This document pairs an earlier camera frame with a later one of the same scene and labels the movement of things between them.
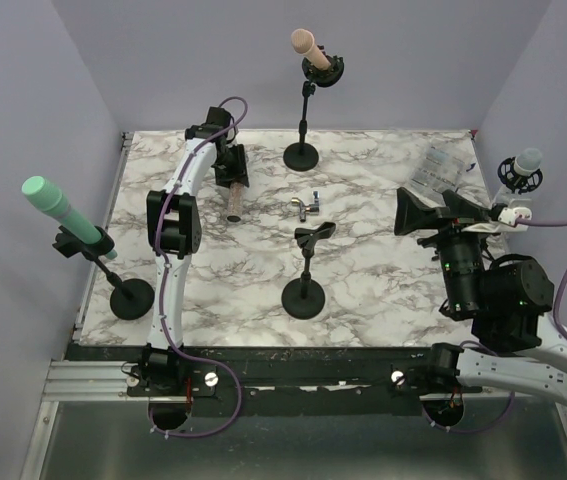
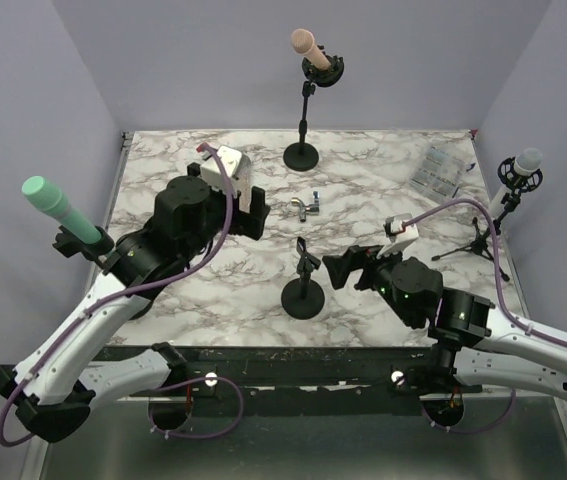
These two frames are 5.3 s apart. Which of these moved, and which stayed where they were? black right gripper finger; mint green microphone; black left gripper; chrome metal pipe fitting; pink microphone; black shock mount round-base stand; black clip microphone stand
Moved: black right gripper finger; black clip microphone stand; black left gripper
Stayed: black shock mount round-base stand; chrome metal pipe fitting; mint green microphone; pink microphone
